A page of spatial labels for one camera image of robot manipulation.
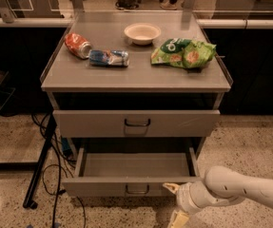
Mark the green chip bag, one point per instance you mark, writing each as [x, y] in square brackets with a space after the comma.
[183, 53]

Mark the grey drawer cabinet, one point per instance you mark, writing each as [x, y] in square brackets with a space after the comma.
[74, 84]

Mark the padded gripper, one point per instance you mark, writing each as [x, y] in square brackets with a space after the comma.
[184, 196]

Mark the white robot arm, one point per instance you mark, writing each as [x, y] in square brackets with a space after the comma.
[220, 187]

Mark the white paper bowl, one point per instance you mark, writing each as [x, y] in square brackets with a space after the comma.
[142, 34]

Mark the black stand leg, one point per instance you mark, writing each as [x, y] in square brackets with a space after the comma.
[29, 201]

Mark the grey drawer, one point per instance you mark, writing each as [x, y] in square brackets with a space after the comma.
[130, 174]
[135, 123]

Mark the crushed blue soda can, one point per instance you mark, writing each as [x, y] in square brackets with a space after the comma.
[109, 58]

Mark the crushed orange soda can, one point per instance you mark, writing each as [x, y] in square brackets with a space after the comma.
[78, 45]

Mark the grey top drawer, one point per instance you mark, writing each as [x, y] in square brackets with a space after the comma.
[135, 123]

